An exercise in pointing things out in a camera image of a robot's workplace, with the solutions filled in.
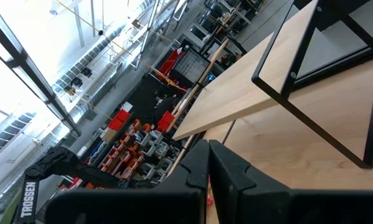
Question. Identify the red plastic bin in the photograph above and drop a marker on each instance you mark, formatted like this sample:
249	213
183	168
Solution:
166	121
119	119

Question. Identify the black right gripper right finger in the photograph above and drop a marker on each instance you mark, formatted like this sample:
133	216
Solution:
236	189

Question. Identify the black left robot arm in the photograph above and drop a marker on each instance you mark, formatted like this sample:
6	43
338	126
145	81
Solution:
58	165

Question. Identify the black grid panel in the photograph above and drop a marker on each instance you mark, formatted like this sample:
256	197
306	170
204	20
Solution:
190	68

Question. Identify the red artificial flower spray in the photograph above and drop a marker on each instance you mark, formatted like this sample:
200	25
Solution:
210	199

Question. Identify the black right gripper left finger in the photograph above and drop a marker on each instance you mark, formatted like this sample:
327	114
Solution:
195	168

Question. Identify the storage rack with small bins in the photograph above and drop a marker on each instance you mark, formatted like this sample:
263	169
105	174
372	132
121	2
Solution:
142	152

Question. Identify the wooden shelf with black frame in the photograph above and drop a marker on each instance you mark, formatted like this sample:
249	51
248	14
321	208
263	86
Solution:
236	90

